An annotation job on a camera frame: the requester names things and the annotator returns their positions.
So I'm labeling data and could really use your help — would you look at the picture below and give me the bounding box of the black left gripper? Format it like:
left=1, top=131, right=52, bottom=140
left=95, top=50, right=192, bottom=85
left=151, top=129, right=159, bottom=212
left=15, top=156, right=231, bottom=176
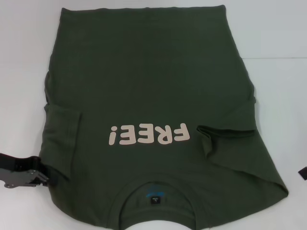
left=0, top=152, right=59, bottom=188

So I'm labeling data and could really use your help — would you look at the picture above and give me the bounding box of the dark green FREE! t-shirt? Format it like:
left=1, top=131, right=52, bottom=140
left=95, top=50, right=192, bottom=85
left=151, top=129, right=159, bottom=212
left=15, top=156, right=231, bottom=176
left=42, top=6, right=290, bottom=226

